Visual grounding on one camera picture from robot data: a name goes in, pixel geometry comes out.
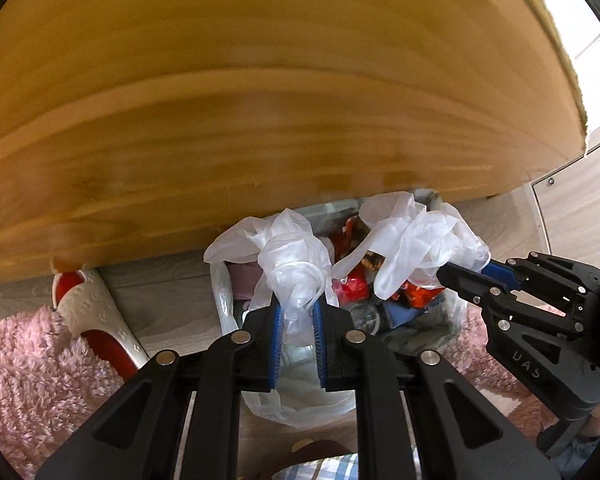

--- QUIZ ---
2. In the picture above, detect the blue plaid clothing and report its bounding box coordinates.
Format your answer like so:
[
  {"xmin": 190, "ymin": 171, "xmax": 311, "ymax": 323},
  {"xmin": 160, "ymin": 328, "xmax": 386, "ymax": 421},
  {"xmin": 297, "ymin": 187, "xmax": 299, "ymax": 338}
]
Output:
[{"xmin": 277, "ymin": 452, "xmax": 358, "ymax": 480}]

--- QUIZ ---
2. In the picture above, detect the translucent plastic bag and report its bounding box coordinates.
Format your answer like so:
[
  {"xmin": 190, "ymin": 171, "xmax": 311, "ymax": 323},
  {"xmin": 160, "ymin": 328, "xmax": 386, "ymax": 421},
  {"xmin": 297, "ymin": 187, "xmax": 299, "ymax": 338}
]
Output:
[{"xmin": 332, "ymin": 192, "xmax": 491, "ymax": 301}]

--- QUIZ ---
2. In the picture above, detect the white plastic bag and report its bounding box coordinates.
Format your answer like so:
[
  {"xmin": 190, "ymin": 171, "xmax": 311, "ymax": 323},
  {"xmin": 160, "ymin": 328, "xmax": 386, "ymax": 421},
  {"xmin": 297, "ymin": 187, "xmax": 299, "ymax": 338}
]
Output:
[{"xmin": 203, "ymin": 207, "xmax": 338, "ymax": 326}]

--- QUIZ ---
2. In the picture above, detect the orange white snack bag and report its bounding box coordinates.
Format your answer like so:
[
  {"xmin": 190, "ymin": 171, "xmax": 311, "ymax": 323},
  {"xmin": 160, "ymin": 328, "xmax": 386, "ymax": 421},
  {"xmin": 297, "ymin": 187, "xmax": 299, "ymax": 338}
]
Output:
[{"xmin": 340, "ymin": 216, "xmax": 448, "ymax": 309}]

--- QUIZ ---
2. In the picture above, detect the wooden bed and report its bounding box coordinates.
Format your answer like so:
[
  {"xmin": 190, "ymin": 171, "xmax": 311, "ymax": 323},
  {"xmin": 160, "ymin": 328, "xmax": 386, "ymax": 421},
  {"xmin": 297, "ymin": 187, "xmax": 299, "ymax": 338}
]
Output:
[{"xmin": 0, "ymin": 0, "xmax": 588, "ymax": 293}]

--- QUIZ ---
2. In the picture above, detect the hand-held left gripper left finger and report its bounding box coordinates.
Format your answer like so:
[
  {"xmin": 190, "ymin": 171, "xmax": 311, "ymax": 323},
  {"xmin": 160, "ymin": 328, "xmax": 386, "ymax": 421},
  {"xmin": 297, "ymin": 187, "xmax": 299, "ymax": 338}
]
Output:
[{"xmin": 34, "ymin": 305, "xmax": 283, "ymax": 480}]

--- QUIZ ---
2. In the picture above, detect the mauve cloth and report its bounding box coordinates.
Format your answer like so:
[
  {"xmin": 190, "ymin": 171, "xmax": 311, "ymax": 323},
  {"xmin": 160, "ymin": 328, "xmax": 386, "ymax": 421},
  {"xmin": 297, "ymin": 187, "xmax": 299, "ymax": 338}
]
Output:
[{"xmin": 230, "ymin": 262, "xmax": 261, "ymax": 303}]

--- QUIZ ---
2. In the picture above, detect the waste bin with leaf-print bag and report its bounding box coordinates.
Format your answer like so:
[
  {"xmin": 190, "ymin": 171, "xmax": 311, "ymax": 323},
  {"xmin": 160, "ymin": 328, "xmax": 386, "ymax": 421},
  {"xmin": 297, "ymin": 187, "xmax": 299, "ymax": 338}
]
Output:
[{"xmin": 207, "ymin": 187, "xmax": 481, "ymax": 428}]

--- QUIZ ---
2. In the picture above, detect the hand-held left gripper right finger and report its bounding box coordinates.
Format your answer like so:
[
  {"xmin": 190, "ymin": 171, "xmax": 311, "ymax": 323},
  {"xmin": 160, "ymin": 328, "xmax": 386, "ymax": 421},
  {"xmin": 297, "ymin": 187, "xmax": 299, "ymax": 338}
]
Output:
[{"xmin": 312, "ymin": 301, "xmax": 566, "ymax": 480}]

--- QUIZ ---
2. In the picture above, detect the red white slipper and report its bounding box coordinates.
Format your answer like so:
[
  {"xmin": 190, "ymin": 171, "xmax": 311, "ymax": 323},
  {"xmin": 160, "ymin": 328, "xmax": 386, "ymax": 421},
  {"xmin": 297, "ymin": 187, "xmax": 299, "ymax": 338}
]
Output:
[{"xmin": 52, "ymin": 270, "xmax": 149, "ymax": 387}]

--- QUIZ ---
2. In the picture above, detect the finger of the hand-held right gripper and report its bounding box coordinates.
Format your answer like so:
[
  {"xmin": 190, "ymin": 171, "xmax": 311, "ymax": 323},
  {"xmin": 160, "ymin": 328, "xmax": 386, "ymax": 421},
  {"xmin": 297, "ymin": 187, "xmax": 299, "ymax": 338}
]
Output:
[
  {"xmin": 482, "ymin": 252, "xmax": 600, "ymax": 311},
  {"xmin": 437, "ymin": 262, "xmax": 576, "ymax": 331}
]

